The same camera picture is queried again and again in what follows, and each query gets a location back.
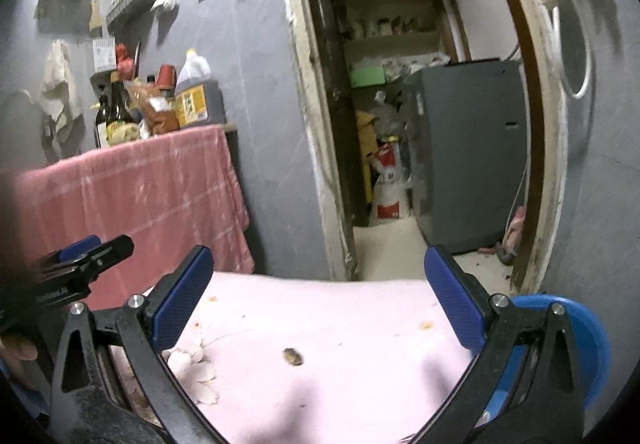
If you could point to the wooden brush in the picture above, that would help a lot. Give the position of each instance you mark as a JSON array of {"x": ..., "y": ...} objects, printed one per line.
[{"x": 96, "y": 16}]

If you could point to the grey wall shelf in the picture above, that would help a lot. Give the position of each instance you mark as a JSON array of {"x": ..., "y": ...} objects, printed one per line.
[{"x": 129, "y": 6}]

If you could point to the white paper calendar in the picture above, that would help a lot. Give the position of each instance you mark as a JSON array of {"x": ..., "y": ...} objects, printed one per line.
[{"x": 104, "y": 55}]

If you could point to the dark glass bottle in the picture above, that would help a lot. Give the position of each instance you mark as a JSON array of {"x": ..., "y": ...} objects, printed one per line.
[
  {"x": 102, "y": 124},
  {"x": 120, "y": 104}
]

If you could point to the beige hanging towel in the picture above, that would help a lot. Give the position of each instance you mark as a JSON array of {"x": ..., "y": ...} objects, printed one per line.
[{"x": 60, "y": 84}]

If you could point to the red hanging packet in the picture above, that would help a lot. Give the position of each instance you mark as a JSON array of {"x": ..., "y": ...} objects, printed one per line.
[{"x": 125, "y": 60}]

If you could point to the person's left hand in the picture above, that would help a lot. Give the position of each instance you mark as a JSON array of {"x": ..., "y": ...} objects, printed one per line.
[{"x": 17, "y": 350}]

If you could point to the red plaid cloth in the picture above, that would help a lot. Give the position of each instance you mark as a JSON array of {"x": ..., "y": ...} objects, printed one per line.
[{"x": 150, "y": 194}]

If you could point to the grey appliance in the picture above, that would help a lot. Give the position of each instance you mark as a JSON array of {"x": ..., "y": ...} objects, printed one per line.
[{"x": 470, "y": 159}]

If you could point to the red cup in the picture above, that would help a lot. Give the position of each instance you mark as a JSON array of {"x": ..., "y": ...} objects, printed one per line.
[{"x": 166, "y": 76}]

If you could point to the storage room shelf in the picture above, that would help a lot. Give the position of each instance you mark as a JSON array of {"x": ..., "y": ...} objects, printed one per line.
[{"x": 390, "y": 24}]

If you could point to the white red sack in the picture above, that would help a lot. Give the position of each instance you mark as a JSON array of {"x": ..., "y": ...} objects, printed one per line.
[{"x": 392, "y": 189}]

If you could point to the green box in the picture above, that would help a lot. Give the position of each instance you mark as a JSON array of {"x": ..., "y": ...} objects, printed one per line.
[{"x": 367, "y": 77}]

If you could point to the small brown scrap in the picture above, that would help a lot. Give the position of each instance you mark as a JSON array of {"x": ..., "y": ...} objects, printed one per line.
[{"x": 293, "y": 357}]

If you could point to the blue plastic basin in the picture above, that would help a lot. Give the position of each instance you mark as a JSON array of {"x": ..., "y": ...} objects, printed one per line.
[{"x": 590, "y": 349}]

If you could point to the pale yellow food bag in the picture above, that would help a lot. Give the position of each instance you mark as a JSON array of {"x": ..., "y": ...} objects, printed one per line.
[{"x": 124, "y": 133}]

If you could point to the pink slipper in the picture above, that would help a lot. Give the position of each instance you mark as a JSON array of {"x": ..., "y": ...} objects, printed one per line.
[{"x": 514, "y": 234}]

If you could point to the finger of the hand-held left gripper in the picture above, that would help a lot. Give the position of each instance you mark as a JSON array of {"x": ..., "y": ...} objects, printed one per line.
[
  {"x": 80, "y": 246},
  {"x": 107, "y": 251}
]

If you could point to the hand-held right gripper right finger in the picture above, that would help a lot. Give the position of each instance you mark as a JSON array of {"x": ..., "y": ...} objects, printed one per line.
[{"x": 452, "y": 299}]

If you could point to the large plastic jug yellow label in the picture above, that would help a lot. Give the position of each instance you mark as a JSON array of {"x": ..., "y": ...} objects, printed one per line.
[{"x": 197, "y": 99}]

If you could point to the orange snack bag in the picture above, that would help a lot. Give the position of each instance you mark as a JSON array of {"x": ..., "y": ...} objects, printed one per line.
[{"x": 157, "y": 116}]

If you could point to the orange crumb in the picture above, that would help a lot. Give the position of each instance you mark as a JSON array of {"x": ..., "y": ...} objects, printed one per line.
[{"x": 426, "y": 324}]

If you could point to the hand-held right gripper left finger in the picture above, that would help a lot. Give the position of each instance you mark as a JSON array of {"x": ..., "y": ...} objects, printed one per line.
[{"x": 180, "y": 296}]

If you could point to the white door frame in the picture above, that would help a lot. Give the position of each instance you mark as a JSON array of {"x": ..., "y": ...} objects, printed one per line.
[{"x": 310, "y": 124}]

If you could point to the dark wooden door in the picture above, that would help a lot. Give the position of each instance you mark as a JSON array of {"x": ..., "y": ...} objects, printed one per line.
[{"x": 340, "y": 99}]

